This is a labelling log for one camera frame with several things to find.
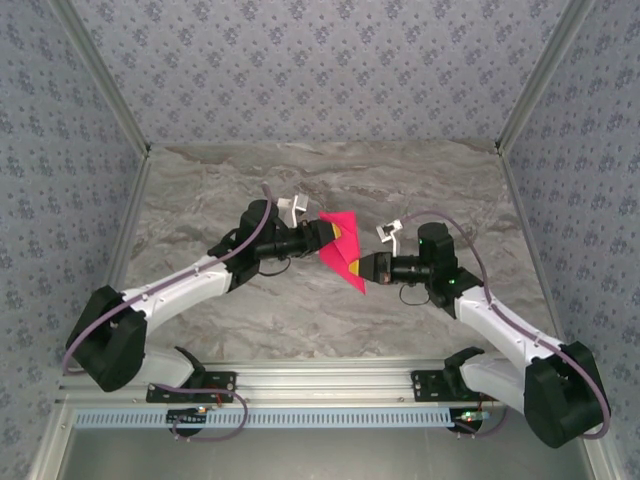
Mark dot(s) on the pink paper sheet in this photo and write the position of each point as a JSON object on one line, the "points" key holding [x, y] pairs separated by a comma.
{"points": [[347, 245]]}

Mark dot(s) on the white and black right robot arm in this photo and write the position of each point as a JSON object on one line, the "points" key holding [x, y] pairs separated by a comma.
{"points": [[565, 400]]}

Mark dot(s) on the grey metal sheet panel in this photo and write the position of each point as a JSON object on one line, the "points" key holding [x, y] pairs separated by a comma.
{"points": [[320, 455]]}

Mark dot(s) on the small black circuit board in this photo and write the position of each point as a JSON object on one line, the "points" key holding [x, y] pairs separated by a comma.
{"points": [[470, 415], [185, 415]]}

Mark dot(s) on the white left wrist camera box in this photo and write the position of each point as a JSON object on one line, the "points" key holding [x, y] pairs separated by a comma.
{"points": [[295, 207]]}

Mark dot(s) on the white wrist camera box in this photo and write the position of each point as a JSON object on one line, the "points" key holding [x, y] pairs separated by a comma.
{"points": [[387, 231], [295, 207]]}

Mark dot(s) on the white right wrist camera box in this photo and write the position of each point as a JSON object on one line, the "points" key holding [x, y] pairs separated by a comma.
{"points": [[387, 231]]}

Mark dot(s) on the aluminium side rail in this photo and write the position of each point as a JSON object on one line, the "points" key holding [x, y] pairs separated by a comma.
{"points": [[530, 250], [121, 250]]}

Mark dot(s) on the aluminium mounting rail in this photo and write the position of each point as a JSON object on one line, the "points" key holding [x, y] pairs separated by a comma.
{"points": [[325, 385]]}

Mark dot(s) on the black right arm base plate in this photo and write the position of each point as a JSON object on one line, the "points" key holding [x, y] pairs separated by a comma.
{"points": [[425, 387]]}

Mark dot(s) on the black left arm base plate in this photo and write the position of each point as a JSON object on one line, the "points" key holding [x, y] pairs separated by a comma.
{"points": [[225, 395]]}

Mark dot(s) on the aluminium frame post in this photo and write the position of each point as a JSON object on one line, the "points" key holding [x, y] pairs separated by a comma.
{"points": [[541, 75], [103, 75]]}

